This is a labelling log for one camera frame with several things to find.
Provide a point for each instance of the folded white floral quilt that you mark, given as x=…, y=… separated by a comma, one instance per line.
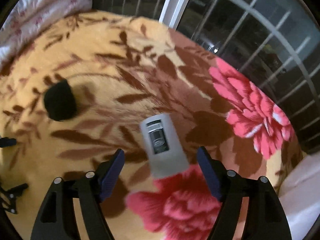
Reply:
x=50, y=7

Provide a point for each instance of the white curtain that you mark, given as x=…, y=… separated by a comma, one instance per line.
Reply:
x=300, y=187

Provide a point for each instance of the floral fleece blanket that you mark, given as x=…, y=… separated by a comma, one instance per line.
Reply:
x=100, y=67

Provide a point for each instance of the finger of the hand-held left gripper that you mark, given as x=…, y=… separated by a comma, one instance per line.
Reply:
x=7, y=142
x=13, y=192

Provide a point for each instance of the barred window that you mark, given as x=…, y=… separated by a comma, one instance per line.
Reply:
x=250, y=30

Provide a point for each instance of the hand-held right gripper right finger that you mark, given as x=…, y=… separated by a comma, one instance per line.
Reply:
x=210, y=175

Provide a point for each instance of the black round fluffy object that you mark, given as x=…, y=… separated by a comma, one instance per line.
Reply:
x=60, y=100

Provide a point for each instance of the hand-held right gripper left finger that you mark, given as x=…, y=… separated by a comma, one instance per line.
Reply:
x=112, y=177

